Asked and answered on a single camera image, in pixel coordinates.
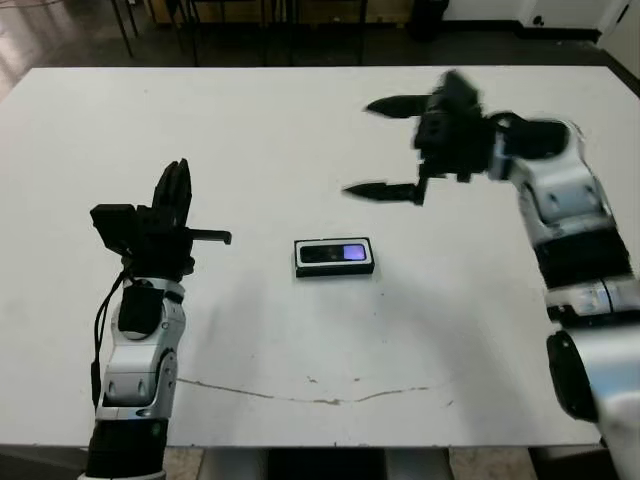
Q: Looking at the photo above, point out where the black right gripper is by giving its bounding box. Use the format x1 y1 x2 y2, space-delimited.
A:
341 94 501 207

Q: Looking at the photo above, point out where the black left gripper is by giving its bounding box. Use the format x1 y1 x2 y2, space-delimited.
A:
121 157 233 282

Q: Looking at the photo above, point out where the black box with white insert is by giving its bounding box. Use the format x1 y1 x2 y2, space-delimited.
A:
292 235 377 279

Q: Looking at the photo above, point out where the black metal table leg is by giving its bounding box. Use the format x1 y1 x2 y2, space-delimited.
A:
110 0 140 59

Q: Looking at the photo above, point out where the black metal chair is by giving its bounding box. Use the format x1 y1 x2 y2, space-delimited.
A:
185 0 271 69

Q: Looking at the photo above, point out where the dark robot torso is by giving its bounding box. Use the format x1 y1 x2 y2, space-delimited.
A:
267 448 387 480

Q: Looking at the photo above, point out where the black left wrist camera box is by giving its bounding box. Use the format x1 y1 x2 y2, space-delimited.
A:
89 203 140 257

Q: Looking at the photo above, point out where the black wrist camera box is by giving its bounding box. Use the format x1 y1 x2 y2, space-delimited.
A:
89 203 140 257
433 68 485 120

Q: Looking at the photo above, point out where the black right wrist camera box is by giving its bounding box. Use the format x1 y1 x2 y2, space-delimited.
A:
433 68 485 120

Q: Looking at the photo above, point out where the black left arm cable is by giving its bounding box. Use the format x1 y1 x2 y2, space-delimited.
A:
89 267 129 411

